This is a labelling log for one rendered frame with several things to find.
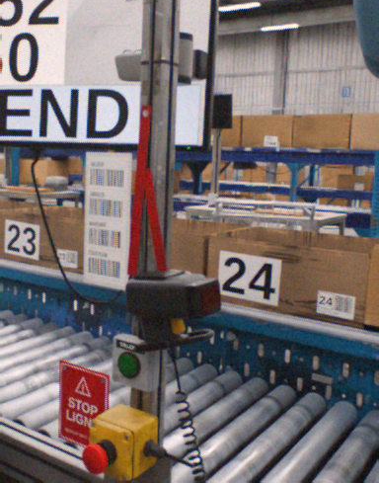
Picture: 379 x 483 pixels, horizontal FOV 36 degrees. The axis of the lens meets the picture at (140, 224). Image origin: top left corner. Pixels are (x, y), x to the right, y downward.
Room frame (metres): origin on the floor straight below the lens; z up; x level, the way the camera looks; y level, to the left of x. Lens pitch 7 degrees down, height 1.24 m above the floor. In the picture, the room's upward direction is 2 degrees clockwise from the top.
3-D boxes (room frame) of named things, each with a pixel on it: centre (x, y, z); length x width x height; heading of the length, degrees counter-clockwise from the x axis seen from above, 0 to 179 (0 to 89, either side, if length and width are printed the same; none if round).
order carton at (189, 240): (1.66, -0.09, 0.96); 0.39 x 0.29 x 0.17; 54
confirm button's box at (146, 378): (0.78, 0.00, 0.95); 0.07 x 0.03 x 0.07; 54
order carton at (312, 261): (1.42, -0.41, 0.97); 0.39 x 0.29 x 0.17; 54
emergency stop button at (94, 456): (0.73, 0.04, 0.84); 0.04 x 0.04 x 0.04; 54
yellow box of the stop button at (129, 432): (0.74, -0.01, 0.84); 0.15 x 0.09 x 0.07; 54
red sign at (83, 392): (0.83, 0.05, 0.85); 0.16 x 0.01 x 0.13; 54
